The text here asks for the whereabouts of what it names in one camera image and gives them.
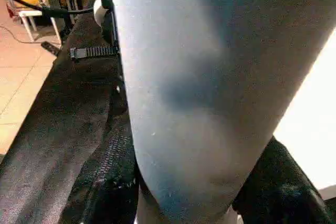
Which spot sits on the white plastic table top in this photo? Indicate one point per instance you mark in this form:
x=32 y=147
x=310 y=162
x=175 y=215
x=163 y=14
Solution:
x=310 y=129

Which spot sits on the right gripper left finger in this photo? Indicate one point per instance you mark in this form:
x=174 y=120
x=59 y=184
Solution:
x=113 y=187

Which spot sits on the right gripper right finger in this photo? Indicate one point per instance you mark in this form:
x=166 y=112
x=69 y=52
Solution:
x=283 y=192

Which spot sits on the black work mat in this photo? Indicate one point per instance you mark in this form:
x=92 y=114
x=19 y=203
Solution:
x=58 y=129

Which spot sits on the white plastic table leg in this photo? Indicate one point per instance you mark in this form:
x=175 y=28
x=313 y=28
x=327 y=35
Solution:
x=210 y=77

